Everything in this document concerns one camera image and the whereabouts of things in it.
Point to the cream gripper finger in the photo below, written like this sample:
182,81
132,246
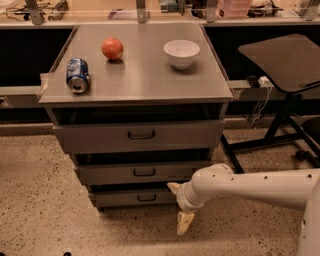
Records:
184,220
174,187

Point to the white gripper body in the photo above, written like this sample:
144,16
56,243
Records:
184,198

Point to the grey bottom drawer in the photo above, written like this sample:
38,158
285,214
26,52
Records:
132,198

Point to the grey drawer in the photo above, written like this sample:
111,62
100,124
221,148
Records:
138,137
137,172
132,198

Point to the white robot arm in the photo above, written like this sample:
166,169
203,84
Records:
294,188

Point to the grey middle drawer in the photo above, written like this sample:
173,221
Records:
137,172

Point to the grey drawer cabinet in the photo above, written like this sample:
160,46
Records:
140,87

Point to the grey top drawer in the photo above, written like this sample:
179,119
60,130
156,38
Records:
138,137

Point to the white bowl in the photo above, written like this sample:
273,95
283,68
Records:
181,53

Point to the black office chair base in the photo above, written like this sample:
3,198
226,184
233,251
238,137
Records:
310,132

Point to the red apple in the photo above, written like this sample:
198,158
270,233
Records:
112,49

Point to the blue soda can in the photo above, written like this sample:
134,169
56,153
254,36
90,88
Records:
77,75

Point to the black stand table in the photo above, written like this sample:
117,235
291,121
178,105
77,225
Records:
291,64

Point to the pink plastic bin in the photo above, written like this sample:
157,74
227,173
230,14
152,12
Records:
233,8

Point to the white power adapter with cables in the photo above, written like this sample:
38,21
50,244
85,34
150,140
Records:
266,88

